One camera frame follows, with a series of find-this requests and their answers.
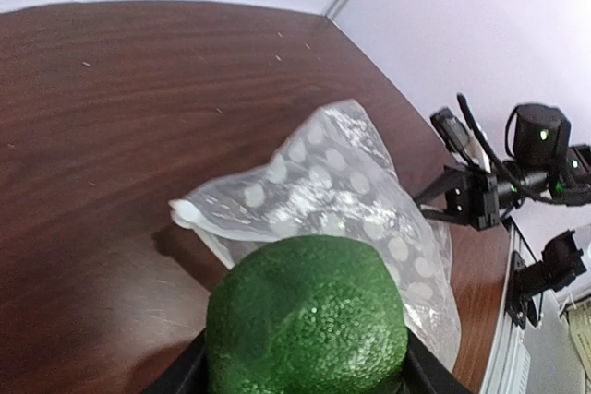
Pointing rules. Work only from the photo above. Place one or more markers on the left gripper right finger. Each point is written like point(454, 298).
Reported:
point(423, 373)

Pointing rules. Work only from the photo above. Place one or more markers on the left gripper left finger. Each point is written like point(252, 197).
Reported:
point(187, 374)

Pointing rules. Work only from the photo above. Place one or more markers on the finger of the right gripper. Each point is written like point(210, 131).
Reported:
point(439, 186)
point(437, 215)

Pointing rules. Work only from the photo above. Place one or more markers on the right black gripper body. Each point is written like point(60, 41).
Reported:
point(472, 197)

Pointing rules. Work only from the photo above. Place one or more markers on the clear zip top bag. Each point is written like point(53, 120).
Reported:
point(334, 176)

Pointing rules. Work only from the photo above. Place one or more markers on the green fake vegetable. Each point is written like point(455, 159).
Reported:
point(307, 314)

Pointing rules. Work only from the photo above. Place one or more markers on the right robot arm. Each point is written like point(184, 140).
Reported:
point(542, 166)

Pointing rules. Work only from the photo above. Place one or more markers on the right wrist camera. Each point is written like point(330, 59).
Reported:
point(459, 139)

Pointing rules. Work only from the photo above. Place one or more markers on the aluminium front rail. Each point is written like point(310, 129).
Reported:
point(534, 359)

